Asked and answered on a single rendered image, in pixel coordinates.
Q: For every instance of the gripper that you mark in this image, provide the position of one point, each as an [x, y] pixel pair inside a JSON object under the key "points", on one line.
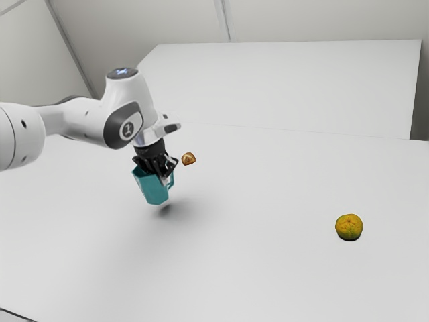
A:
{"points": [[149, 150]]}

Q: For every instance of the teal faceted mug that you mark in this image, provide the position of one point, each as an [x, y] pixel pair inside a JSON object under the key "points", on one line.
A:
{"points": [[153, 189]]}

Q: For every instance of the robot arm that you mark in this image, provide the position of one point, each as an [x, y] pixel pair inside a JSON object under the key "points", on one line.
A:
{"points": [[83, 115]]}

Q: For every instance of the small brown faceted block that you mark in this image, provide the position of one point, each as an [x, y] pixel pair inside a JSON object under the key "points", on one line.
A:
{"points": [[188, 158]]}

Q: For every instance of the yellow-green citrus fruit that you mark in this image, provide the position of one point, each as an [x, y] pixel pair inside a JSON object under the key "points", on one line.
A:
{"points": [[349, 227]]}

